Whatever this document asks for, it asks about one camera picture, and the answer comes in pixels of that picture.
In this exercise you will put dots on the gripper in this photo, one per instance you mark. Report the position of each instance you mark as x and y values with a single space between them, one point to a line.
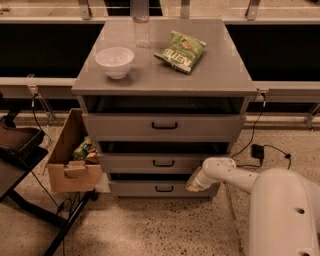
199 181

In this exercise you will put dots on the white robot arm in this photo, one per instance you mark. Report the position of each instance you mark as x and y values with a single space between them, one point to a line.
284 212

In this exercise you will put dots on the grey drawer cabinet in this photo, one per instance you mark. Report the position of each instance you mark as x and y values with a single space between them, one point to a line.
219 84

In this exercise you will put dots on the grey top drawer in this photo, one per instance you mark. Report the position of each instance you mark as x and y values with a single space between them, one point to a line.
163 127

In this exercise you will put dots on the black power adapter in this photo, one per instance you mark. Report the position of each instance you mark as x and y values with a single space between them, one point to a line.
257 151

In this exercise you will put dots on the green snack bag in box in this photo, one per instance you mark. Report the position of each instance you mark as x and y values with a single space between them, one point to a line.
81 152

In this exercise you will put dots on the green Kettle chips bag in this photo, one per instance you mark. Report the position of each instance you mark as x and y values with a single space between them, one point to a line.
183 52

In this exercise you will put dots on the brown cardboard box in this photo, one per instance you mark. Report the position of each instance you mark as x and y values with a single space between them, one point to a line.
65 174

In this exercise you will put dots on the white ceramic bowl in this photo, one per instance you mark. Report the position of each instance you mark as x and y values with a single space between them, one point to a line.
116 62

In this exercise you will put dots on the clear plastic water bottle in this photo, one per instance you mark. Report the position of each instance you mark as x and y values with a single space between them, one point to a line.
140 15

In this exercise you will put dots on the black stand with tray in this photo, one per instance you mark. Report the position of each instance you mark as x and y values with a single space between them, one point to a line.
20 153

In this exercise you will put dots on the grey metal railing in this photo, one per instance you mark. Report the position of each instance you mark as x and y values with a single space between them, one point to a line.
306 12

